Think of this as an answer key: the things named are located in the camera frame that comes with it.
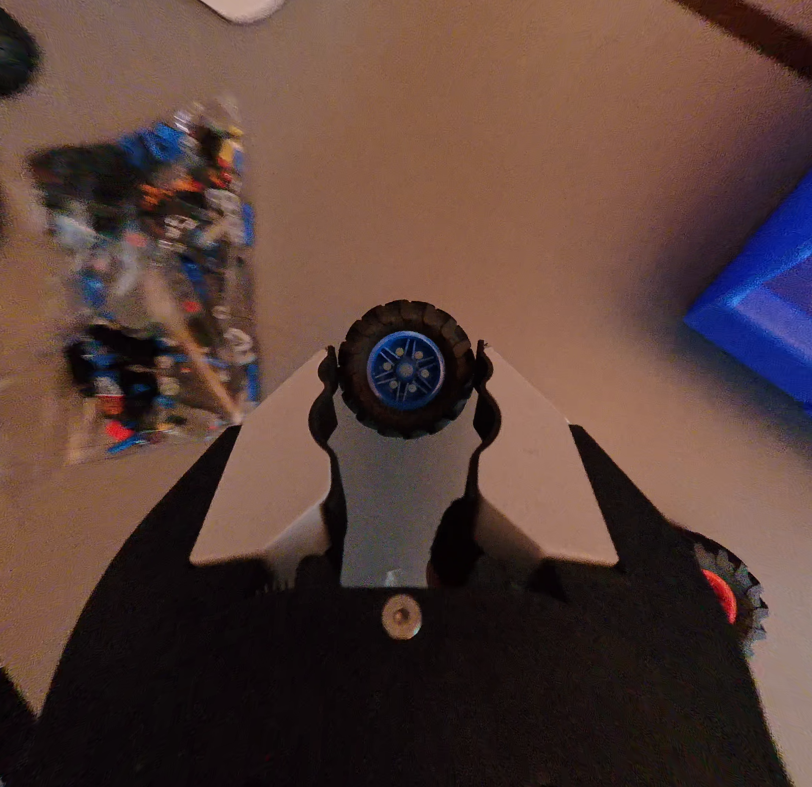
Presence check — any blue storage bin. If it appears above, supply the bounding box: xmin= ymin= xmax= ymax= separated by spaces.
xmin=684 ymin=171 xmax=812 ymax=416

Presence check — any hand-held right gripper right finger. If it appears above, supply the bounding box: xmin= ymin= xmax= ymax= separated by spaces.
xmin=430 ymin=339 xmax=620 ymax=588

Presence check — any clear bag of toy bricks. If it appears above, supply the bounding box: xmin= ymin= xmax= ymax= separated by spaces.
xmin=25 ymin=98 xmax=264 ymax=465

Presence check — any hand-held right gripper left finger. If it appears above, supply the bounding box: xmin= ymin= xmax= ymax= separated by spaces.
xmin=189 ymin=346 xmax=348 ymax=588

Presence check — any black tyre red hub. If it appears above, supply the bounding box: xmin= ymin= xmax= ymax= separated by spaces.
xmin=0 ymin=6 xmax=42 ymax=97
xmin=682 ymin=530 xmax=770 ymax=658

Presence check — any black tyre blue hub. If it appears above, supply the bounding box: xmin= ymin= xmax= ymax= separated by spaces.
xmin=338 ymin=300 xmax=477 ymax=440

